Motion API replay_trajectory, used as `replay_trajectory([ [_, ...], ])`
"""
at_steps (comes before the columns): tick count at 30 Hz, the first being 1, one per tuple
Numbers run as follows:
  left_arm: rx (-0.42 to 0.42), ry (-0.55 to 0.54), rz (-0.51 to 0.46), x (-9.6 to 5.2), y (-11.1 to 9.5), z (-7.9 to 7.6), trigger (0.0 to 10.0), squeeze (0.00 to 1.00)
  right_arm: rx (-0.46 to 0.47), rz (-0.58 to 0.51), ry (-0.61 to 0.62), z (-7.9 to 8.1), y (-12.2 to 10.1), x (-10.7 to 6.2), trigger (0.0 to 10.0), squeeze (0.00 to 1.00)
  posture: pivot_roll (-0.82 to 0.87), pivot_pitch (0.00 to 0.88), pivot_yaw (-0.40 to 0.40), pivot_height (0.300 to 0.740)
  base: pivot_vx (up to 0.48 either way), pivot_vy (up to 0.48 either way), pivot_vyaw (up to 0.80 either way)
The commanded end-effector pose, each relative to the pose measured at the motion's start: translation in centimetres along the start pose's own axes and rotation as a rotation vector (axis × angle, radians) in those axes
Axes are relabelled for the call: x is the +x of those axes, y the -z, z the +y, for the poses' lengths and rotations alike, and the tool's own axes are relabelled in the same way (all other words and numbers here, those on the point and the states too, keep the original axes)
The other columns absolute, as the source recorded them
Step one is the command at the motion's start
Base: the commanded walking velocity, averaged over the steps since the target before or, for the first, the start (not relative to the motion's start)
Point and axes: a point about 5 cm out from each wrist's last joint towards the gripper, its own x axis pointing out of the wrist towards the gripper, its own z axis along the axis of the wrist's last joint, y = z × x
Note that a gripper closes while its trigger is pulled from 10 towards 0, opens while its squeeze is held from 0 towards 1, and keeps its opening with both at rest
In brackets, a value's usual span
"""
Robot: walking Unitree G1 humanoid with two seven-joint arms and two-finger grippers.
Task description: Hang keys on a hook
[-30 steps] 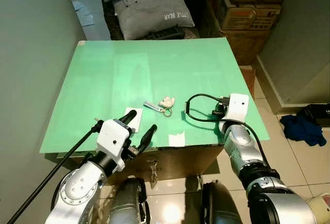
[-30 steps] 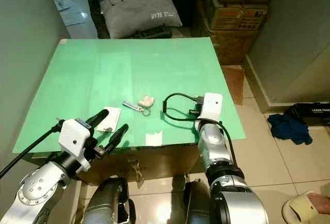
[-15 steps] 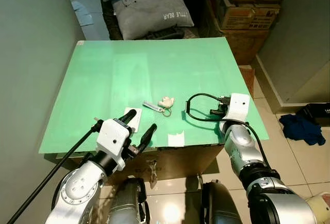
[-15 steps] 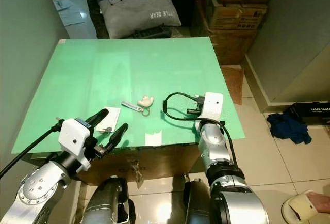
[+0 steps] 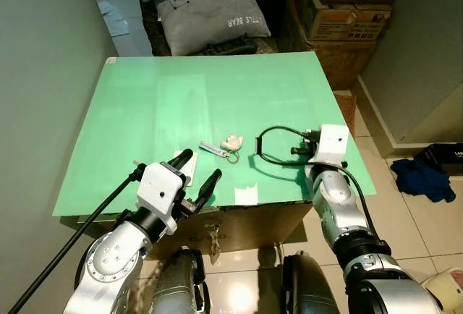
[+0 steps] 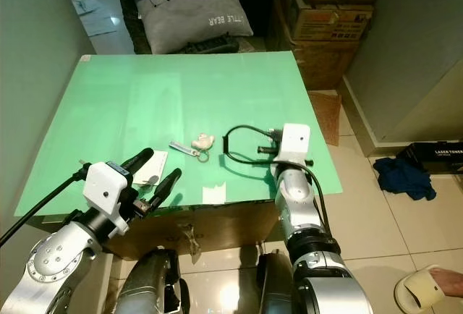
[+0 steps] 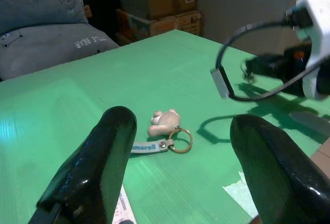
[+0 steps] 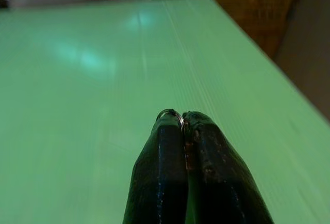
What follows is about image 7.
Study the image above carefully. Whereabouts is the green table board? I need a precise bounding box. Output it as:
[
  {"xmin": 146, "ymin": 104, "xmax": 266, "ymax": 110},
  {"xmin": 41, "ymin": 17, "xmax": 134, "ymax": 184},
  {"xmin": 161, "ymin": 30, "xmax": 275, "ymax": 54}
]
[{"xmin": 0, "ymin": 29, "xmax": 330, "ymax": 224}]

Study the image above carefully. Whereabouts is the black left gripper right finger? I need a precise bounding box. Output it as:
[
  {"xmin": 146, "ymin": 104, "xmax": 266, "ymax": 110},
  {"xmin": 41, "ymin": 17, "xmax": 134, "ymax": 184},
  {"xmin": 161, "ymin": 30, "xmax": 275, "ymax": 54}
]
[{"xmin": 229, "ymin": 114, "xmax": 330, "ymax": 224}]

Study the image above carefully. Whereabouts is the brown printed cardboard box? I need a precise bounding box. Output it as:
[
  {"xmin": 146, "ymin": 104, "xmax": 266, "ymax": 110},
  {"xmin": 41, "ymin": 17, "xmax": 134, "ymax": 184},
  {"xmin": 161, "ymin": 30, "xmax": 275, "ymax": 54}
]
[{"xmin": 150, "ymin": 10, "xmax": 202, "ymax": 38}]

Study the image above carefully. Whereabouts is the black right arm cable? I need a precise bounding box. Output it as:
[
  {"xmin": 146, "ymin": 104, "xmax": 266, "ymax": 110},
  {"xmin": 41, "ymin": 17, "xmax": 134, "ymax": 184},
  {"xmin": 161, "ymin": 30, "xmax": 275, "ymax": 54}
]
[{"xmin": 210, "ymin": 19, "xmax": 330, "ymax": 103}]

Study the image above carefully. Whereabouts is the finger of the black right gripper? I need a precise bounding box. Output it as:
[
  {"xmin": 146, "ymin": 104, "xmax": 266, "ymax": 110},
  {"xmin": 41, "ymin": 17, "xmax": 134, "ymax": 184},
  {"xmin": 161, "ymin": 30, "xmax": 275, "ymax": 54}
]
[{"xmin": 241, "ymin": 55, "xmax": 286, "ymax": 83}]

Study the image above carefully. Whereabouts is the grey pillow with bear print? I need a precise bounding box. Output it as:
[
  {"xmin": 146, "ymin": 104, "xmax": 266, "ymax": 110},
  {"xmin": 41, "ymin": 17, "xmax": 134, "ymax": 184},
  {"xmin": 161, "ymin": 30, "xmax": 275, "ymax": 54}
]
[{"xmin": 0, "ymin": 0, "xmax": 90, "ymax": 37}]

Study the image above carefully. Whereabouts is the white paper card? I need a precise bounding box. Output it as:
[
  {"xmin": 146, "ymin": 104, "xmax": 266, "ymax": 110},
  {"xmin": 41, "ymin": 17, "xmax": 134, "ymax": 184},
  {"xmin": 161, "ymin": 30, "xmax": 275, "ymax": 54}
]
[{"xmin": 111, "ymin": 184, "xmax": 137, "ymax": 224}]

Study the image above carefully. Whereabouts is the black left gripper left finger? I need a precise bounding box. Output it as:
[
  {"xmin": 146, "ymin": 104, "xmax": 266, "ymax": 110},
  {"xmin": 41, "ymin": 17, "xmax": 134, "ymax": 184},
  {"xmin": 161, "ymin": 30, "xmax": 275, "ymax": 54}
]
[{"xmin": 27, "ymin": 105, "xmax": 138, "ymax": 224}]

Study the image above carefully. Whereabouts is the white tape piece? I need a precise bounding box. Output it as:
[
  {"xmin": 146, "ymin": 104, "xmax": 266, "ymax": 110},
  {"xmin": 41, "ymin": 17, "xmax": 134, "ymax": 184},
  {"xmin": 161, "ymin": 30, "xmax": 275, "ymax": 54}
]
[
  {"xmin": 222, "ymin": 170, "xmax": 259, "ymax": 220},
  {"xmin": 290, "ymin": 111, "xmax": 330, "ymax": 137}
]

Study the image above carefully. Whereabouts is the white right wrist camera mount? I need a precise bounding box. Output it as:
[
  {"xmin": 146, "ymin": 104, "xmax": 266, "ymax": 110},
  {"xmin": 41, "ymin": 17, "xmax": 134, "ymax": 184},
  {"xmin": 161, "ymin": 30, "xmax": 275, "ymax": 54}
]
[{"xmin": 293, "ymin": 0, "xmax": 330, "ymax": 101}]

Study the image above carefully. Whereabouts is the orange printed cardboard box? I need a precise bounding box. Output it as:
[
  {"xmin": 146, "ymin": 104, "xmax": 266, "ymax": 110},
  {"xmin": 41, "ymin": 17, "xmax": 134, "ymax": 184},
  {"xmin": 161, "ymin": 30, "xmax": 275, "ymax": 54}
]
[{"xmin": 115, "ymin": 8, "xmax": 159, "ymax": 43}]

